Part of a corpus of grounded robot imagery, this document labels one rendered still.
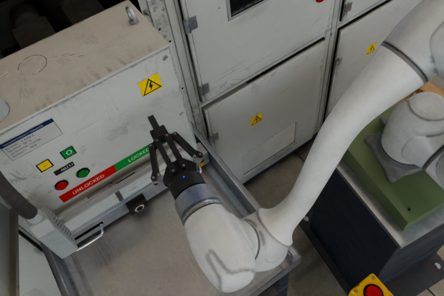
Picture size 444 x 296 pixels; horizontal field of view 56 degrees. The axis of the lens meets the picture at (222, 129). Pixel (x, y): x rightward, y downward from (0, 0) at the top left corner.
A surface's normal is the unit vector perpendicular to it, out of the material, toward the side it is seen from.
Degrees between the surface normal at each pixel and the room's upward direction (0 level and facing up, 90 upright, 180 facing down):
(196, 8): 90
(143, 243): 0
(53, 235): 90
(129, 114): 90
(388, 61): 43
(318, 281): 0
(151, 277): 0
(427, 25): 33
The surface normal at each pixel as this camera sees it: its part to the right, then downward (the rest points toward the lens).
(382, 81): -0.39, 0.14
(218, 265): -0.44, -0.17
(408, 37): -0.62, -0.16
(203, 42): 0.55, 0.64
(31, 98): -0.10, -0.59
